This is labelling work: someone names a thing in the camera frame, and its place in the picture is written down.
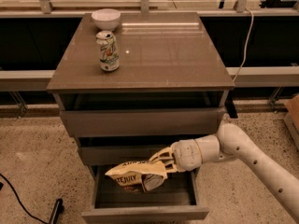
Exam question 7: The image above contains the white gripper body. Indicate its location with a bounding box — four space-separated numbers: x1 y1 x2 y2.
171 139 203 172

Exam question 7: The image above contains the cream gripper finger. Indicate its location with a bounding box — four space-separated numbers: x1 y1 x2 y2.
164 162 178 175
149 147 174 163

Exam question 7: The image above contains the brown Late July chip bag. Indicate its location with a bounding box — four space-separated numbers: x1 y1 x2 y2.
106 161 167 193

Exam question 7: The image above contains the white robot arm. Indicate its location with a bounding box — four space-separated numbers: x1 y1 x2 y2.
149 123 299 222

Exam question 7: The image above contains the bottom grey drawer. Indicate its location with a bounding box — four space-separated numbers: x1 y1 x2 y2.
82 165 209 224

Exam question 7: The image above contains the grey drawer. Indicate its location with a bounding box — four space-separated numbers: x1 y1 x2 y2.
55 91 227 138
82 165 209 224
76 134 198 166

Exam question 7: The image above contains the grey drawer cabinet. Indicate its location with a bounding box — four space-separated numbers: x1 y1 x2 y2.
46 11 235 173

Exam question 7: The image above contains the middle grey drawer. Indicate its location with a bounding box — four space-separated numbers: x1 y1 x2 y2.
76 134 198 166

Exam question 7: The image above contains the top grey drawer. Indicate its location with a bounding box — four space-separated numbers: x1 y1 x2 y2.
55 91 227 138

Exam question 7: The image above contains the green white soda can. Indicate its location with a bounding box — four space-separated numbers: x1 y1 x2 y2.
96 31 119 72

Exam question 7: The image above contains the wooden box at right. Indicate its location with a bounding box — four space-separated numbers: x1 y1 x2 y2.
282 93 299 151

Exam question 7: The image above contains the black floor device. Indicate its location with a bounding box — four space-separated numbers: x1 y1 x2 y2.
49 198 64 224

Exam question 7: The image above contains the white ceramic bowl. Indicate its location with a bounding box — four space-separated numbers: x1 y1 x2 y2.
92 8 121 31

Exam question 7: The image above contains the white cable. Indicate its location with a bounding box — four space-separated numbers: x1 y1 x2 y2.
232 7 255 83

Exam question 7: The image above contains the black floor cable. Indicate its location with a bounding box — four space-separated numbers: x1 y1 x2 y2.
0 173 50 224

